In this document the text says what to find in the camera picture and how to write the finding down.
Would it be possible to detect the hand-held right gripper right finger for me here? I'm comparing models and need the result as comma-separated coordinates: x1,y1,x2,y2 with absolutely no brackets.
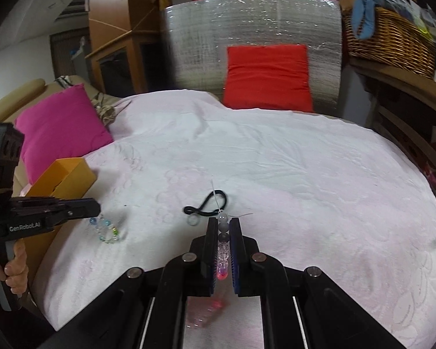
230,217,400,349

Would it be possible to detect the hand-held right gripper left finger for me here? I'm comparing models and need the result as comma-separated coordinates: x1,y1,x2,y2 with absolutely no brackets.
40,217,219,349

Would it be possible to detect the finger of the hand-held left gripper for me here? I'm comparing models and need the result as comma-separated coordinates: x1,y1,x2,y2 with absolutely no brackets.
11,197,101,222

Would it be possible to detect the pink bead bracelet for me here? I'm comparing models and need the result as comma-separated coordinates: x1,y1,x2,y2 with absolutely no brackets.
210,180,253,281

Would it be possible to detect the multicoloured glass bead bracelet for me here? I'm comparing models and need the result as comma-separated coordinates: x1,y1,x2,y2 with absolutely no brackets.
89,216,126,244

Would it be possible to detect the orange cardboard box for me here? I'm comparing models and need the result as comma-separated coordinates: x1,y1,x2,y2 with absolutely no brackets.
20,157,97,273

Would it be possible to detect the thin black hair tie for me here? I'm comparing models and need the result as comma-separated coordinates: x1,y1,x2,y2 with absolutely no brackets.
183,189,228,217

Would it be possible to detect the person's left hand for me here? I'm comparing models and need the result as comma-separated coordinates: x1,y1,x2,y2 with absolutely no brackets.
0,242,30,295

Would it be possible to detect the magenta cushion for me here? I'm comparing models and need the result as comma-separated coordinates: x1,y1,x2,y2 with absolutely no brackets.
15,83,114,185

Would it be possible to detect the beige sofa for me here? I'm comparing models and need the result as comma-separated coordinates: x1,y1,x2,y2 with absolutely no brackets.
0,76,120,299

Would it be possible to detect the beige patterned cloth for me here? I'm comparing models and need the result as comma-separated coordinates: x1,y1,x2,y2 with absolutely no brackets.
54,76,131,128

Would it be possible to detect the red square cushion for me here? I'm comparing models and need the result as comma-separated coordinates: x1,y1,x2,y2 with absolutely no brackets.
222,44,315,113

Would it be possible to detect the wooden cabinet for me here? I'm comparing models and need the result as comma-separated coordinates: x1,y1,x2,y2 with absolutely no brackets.
85,0,204,95

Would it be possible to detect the silver foil insulation mat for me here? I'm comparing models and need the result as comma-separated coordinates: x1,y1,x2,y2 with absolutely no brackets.
160,0,344,117

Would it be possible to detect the wooden shelf unit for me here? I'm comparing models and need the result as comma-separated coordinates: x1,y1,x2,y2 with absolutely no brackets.
349,56,436,211

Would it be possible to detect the wicker basket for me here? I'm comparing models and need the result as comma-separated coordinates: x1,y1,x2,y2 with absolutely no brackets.
343,5,436,79

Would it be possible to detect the blue cloth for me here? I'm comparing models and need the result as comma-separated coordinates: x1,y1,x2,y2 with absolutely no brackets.
351,0,386,40

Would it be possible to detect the white wall air conditioner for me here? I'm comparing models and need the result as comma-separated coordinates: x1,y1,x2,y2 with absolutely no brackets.
53,0,90,20

